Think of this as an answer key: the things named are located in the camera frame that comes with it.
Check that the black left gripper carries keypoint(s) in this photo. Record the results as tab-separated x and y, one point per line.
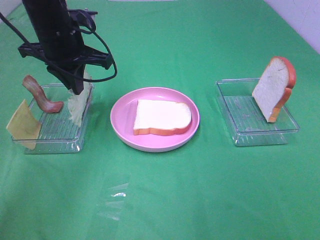
73	58

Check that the toy lettuce leaf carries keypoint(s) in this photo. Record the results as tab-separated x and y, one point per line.
76	104

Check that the curved toy bacon strip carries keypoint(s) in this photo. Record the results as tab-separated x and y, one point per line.
46	105

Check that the yellow toy cheese slice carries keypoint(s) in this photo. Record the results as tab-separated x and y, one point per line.
23	125

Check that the toy bread slice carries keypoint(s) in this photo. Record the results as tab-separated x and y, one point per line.
161	117
274	87

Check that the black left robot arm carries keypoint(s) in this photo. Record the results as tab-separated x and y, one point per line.
60	43

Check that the clear left plastic tray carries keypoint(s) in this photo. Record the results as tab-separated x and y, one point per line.
58	133

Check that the clear plastic tray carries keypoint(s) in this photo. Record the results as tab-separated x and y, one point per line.
244	120
58	133

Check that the pink round plate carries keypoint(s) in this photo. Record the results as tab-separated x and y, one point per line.
123	113

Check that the clear plastic film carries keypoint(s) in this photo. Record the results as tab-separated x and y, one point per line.
111	202

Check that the green tablecloth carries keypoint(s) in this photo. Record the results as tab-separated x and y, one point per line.
209	189

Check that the clear right plastic tray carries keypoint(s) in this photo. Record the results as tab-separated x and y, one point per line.
244	120

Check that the leaning toy bread slice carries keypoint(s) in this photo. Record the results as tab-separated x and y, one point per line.
274	87

